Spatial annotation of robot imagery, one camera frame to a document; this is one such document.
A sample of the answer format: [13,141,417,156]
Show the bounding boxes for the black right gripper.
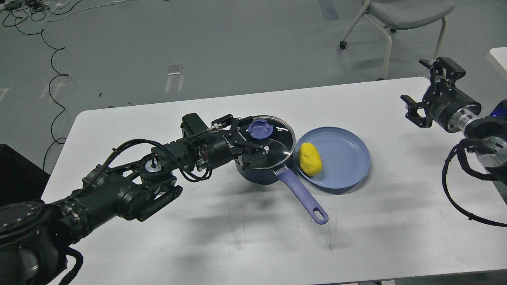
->
[400,57,482,133]

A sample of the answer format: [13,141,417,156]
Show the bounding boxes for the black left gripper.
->
[204,114,286,169]

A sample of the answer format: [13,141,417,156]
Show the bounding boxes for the glass pot lid purple knob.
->
[234,115,297,170]

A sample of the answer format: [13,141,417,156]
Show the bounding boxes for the yellow potato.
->
[297,142,323,177]

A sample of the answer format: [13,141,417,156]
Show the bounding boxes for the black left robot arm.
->
[1,113,290,285]

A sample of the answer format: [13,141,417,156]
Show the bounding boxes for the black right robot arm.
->
[401,57,507,227]

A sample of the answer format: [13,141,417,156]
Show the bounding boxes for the white table at right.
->
[486,47,507,80]

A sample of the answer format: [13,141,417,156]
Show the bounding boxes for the grey office chair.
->
[339,0,455,79]

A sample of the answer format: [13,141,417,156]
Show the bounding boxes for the silver floor plate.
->
[166,64,183,76]

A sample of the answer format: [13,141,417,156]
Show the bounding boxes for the blue round plate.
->
[295,126,371,191]

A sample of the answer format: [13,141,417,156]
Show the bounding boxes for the black box at left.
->
[0,144,50,206]

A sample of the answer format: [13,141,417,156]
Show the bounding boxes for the dark blue saucepan purple handle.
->
[235,162,328,225]

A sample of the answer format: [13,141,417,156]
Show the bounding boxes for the black floor cable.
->
[0,0,70,171]

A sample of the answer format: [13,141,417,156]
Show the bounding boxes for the white floor cable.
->
[45,0,129,21]

